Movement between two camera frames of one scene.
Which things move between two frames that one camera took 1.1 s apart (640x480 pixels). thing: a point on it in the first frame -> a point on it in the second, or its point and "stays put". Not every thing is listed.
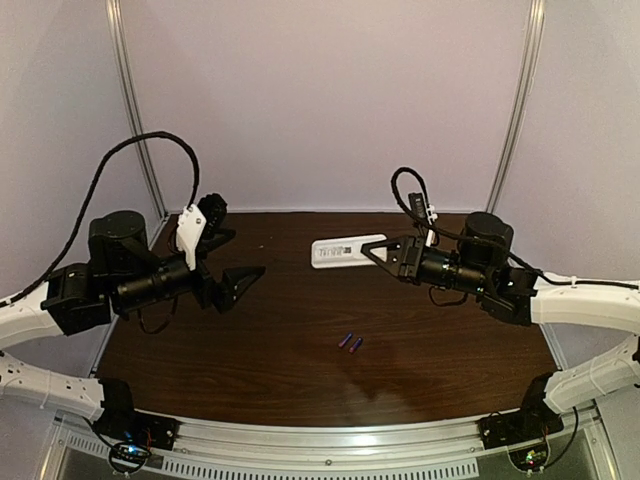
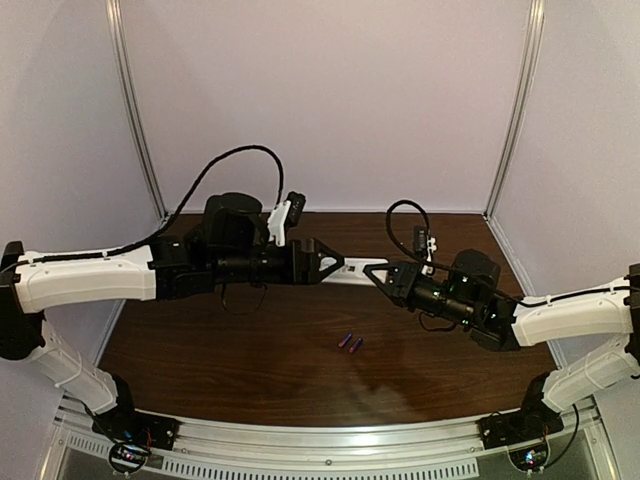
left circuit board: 126,457 stays put
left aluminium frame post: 114,16 stays put
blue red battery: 344,340 stays put
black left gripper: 225,296 -> 308,273
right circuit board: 531,458 stays put
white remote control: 343,251 -> 353,272
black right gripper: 408,259 -> 405,275
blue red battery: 355,345 stays put
